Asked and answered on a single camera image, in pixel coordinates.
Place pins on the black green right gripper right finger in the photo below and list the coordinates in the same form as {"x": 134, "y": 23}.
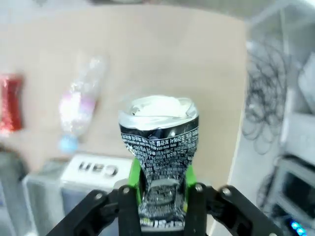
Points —
{"x": 197, "y": 201}

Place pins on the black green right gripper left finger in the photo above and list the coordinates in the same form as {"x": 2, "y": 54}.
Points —
{"x": 128, "y": 196}

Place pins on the crushed black drink can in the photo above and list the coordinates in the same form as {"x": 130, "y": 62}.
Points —
{"x": 161, "y": 157}

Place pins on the grey basket with can label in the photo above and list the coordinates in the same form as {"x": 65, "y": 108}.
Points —
{"x": 81, "y": 179}

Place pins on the crushed red drink can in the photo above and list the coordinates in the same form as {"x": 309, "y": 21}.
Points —
{"x": 11, "y": 102}

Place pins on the black device with blue lights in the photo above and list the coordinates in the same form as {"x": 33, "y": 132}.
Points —
{"x": 290, "y": 196}

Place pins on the crushed clear plastic bottle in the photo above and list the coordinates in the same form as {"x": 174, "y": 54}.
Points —
{"x": 80, "y": 103}

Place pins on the white equipment box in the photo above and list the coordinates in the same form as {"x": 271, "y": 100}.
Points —
{"x": 304, "y": 81}

